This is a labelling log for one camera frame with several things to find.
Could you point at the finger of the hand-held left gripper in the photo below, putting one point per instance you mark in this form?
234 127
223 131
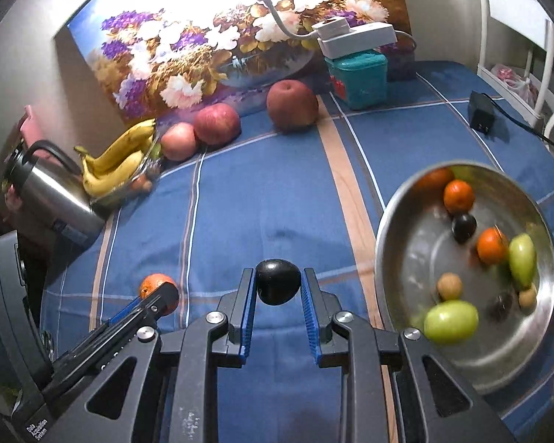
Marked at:
159 302

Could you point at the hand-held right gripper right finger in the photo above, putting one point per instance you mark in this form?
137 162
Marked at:
310 314

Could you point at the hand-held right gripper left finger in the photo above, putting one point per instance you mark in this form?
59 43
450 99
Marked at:
247 314

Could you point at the orange tangerine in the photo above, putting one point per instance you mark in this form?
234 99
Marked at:
153 285
459 196
492 245

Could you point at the black plum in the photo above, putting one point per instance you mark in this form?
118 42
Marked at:
499 305
464 228
277 281

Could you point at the stainless steel bowl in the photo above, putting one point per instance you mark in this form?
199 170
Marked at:
420 258

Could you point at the round brown fruit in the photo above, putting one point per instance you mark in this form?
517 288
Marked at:
449 286
527 298

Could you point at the clear plastic fruit tray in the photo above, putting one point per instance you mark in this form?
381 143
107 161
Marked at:
120 197

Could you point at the tangerine under wrap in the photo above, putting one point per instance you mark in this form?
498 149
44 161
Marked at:
141 183

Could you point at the stainless steel kettle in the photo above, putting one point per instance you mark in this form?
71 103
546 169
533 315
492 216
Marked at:
51 198

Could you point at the blue plaid tablecloth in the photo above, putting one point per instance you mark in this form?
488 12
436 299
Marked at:
267 184

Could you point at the yellow banana bunch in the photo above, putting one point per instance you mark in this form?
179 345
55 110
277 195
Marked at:
115 157

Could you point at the pale red apple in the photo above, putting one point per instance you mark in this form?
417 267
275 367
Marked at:
178 141

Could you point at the pink object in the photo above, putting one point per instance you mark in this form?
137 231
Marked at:
26 122

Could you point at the dark red apple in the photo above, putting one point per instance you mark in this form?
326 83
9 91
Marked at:
291 104

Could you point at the teal box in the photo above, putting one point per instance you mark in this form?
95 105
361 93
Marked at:
360 80

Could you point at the flower painting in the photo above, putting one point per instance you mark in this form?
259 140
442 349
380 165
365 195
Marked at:
189 55

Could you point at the black power adapter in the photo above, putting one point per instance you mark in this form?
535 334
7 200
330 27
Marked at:
482 113

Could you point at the white power strip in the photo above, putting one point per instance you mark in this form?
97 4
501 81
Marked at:
369 39

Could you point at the white plug adapter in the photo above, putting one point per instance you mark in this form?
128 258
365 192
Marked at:
333 26

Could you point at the white gooseneck lamp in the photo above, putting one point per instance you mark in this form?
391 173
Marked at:
277 16

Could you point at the pink plastic bag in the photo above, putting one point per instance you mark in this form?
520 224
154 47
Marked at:
512 80

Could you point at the white rack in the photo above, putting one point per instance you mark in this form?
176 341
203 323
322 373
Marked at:
512 14

